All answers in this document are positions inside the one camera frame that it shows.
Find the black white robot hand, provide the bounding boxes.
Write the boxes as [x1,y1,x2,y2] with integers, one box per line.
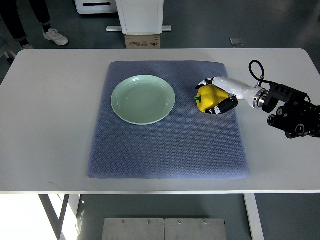
[195,76,268,115]

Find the yellow bell pepper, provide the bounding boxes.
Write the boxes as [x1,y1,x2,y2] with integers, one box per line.
[193,85,229,113]

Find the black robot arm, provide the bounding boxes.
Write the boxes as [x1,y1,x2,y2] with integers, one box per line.
[248,60,320,139]

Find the small grey floor plate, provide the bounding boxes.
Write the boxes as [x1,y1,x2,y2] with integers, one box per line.
[229,37,244,47]

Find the light green plate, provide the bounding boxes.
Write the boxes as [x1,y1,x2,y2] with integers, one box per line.
[111,75,176,125]

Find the blue woven mat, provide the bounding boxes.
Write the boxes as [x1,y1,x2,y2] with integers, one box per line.
[87,61,250,180]

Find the cardboard box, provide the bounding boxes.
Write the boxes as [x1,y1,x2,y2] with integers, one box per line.
[124,34,161,49]

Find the white table leg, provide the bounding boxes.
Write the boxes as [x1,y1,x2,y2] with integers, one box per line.
[243,193,265,240]

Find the white appliance with slot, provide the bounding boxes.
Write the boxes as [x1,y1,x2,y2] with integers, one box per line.
[74,0,118,14]

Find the person leg with sneaker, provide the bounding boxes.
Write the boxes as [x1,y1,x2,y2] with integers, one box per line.
[29,0,69,46]

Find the grey chair base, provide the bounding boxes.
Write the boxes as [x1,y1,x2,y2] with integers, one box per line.
[0,37,17,65]

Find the white pedestal base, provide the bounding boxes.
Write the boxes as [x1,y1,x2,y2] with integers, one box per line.
[106,0,172,35]

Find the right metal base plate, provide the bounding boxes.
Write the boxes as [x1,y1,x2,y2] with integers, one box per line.
[164,218,227,240]

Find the metal base plate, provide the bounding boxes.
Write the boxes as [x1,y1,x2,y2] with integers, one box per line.
[102,218,165,240]
[164,218,227,240]

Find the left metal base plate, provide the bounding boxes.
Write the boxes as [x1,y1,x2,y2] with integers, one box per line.
[102,218,165,240]

